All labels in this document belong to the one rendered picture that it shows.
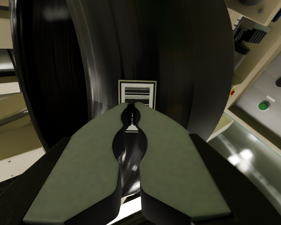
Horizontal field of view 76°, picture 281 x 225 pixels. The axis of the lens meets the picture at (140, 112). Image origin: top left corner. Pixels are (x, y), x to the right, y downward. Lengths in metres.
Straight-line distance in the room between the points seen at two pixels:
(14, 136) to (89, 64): 0.74
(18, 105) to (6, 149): 0.18
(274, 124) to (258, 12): 0.46
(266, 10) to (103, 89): 0.38
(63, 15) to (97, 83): 0.47
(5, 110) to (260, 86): 0.99
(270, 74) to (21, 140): 0.99
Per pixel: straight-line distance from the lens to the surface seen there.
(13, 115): 0.89
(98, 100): 0.22
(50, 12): 0.65
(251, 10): 0.49
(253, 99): 0.82
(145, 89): 0.19
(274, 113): 0.82
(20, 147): 0.88
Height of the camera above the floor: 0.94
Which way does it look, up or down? 37 degrees up
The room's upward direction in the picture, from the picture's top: 156 degrees counter-clockwise
